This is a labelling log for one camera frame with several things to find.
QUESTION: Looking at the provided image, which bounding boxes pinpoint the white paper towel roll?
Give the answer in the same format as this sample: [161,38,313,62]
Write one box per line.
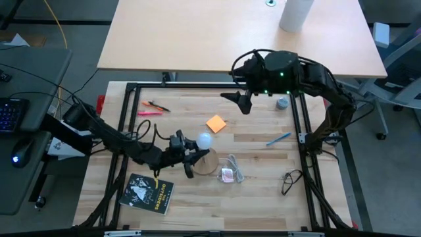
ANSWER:
[279,0,315,34]

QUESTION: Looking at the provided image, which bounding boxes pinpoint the black backlit keyboard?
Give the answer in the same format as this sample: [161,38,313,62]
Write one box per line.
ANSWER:
[0,97,30,134]

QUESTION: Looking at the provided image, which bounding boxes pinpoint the orange sticky note pad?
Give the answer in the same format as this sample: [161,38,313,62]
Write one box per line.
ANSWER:
[206,115,228,134]

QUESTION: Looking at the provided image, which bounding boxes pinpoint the grey office chair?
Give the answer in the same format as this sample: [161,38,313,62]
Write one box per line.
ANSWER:
[335,19,421,141]

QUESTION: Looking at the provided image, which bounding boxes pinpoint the dark grey desk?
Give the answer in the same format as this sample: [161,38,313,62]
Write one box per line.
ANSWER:
[0,47,73,217]

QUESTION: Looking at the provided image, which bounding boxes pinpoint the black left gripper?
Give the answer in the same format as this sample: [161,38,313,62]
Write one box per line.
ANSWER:
[166,130,211,179]

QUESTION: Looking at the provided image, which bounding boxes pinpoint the white round lightbulb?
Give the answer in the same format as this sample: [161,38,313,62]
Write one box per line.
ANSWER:
[196,132,213,149]

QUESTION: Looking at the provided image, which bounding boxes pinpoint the small white box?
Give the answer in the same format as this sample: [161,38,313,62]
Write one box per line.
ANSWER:
[372,22,391,49]

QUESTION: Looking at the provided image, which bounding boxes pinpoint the black floor cable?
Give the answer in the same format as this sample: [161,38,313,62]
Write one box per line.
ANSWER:
[0,62,100,109]

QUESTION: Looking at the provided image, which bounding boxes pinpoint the yellow cable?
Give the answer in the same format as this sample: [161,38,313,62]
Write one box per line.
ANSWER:
[43,0,68,106]

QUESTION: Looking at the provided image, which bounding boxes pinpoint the black paperback book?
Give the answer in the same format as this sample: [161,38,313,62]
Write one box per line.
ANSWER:
[118,173,175,216]

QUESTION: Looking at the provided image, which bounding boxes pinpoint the black eyeglasses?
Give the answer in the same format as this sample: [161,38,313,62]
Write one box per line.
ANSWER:
[281,169,303,196]

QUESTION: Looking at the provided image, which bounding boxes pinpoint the blue pen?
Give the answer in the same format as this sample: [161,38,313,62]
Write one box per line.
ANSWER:
[265,132,292,147]

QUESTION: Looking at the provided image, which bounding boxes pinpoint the black computer mouse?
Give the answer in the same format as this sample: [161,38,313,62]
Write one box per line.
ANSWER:
[11,138,34,169]

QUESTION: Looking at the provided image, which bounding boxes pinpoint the clear coiled power cord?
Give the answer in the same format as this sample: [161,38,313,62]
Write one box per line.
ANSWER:
[216,153,245,184]

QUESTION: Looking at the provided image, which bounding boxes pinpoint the red clamp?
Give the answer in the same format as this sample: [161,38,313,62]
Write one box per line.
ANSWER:
[96,94,106,115]

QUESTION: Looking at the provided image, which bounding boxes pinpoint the light wooden desk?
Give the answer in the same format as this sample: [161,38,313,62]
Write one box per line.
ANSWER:
[97,0,388,79]

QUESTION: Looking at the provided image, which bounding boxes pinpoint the white printed papers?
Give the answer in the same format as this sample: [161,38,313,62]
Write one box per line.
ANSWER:
[47,120,93,158]

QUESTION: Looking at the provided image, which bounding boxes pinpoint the black aluminium table frame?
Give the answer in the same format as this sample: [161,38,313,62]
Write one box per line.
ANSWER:
[74,81,355,231]

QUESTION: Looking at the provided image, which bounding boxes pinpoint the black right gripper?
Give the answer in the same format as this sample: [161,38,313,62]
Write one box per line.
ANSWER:
[220,54,267,115]

